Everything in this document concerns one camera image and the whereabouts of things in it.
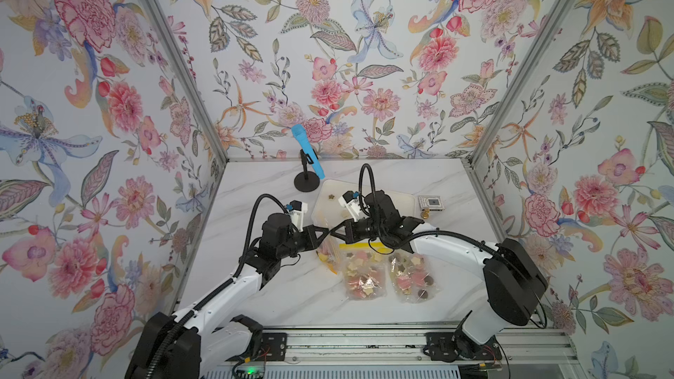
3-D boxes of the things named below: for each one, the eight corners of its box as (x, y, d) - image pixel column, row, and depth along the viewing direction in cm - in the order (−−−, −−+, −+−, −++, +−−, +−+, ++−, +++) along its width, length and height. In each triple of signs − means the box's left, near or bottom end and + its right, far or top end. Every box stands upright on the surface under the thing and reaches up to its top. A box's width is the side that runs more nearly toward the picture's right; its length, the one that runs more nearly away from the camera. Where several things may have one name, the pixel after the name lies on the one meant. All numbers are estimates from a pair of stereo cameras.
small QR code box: (421, 210, 106) (422, 207, 104) (418, 199, 110) (419, 196, 108) (442, 211, 106) (444, 207, 105) (439, 199, 110) (440, 196, 108)
